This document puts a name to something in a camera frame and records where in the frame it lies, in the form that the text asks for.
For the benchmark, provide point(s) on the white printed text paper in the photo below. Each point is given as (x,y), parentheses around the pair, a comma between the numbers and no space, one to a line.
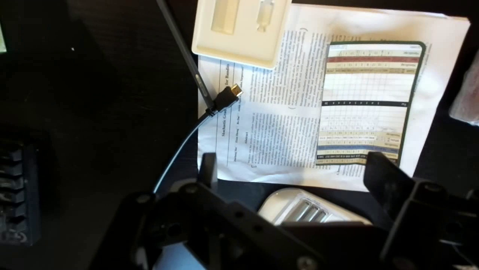
(278,130)

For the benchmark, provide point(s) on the small white box device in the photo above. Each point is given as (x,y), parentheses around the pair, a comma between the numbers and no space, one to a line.
(308,208)

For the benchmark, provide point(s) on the striped paper sheet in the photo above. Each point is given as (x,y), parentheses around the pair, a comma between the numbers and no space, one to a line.
(368,106)

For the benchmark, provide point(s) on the white moulded stand base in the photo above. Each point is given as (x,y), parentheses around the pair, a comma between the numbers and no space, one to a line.
(239,31)

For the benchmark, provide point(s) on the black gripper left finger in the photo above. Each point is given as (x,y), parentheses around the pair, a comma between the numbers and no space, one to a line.
(218,226)

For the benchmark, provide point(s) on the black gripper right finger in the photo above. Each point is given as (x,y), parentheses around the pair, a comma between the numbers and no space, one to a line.
(419,215)

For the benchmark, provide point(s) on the black slanted rod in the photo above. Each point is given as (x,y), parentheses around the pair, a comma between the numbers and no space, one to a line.
(184,50)

